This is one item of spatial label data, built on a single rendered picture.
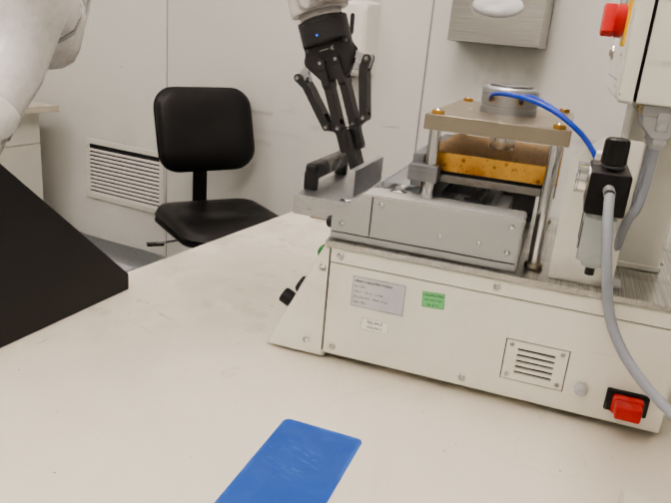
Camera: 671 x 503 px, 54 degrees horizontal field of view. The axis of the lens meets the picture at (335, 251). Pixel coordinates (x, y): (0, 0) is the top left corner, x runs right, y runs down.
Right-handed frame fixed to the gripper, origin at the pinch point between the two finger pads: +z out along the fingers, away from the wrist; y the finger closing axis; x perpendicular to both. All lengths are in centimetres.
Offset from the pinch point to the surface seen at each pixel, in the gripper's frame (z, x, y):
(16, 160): -23, -141, 215
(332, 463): 30.6, 38.7, -3.2
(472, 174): 5.9, 9.8, -19.1
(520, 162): 5.7, 9.0, -25.4
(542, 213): 12.1, 12.7, -27.2
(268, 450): 28.1, 39.8, 3.6
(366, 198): 5.5, 15.9, -6.1
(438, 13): -32, -145, 10
